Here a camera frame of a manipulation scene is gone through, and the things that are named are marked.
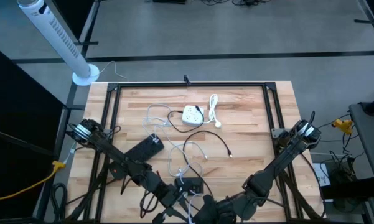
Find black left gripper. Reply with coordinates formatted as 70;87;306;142
151;182;192;224

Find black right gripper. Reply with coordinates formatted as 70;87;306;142
195;194;239;224

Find black charger box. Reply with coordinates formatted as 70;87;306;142
175;176;205;197

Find black USB cable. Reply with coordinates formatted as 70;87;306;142
167;107;206;136
182;130;234;200

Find long black power strip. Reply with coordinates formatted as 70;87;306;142
108;133;165;180

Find white outlet cube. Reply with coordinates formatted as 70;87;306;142
181;105;205;127

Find white power cord with plug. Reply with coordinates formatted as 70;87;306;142
204;93;222;129

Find white paper sheet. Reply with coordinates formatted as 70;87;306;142
312;162;331;187

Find black equipment box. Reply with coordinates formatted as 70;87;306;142
322;157;374;209

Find grey cart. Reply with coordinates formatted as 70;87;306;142
348;96;374;224

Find white tower fan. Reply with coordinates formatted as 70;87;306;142
17;0;101;86

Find black cable bundle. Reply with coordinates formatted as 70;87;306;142
63;149;121;223
275;152;327;222

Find short white connector cable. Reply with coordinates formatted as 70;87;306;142
63;141;79;165

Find coiled thick black cable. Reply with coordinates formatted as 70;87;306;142
50;182;70;222

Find yellow extension cable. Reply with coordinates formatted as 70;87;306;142
0;160;67;203

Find thin white fan cord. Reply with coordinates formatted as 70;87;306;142
98;60;129;81

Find yellow cable connector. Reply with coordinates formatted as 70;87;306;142
332;119;355;136

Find black floor cables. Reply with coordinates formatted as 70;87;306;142
200;0;273;7

